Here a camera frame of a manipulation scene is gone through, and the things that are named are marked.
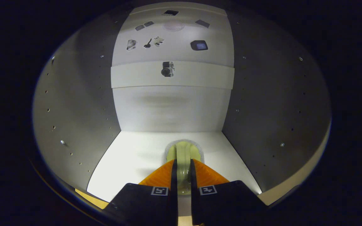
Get dark grey cabinet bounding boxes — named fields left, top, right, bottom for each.
left=32, top=2, right=332, bottom=217

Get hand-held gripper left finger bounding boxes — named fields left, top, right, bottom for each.
left=102, top=159, right=179, bottom=226

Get pale green cup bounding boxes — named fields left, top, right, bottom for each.
left=164, top=140, right=205, bottom=196

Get white cabinet shelf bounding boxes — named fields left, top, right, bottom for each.
left=87, top=130, right=262, bottom=203

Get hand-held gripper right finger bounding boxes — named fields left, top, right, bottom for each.
left=190, top=159, right=268, bottom=226

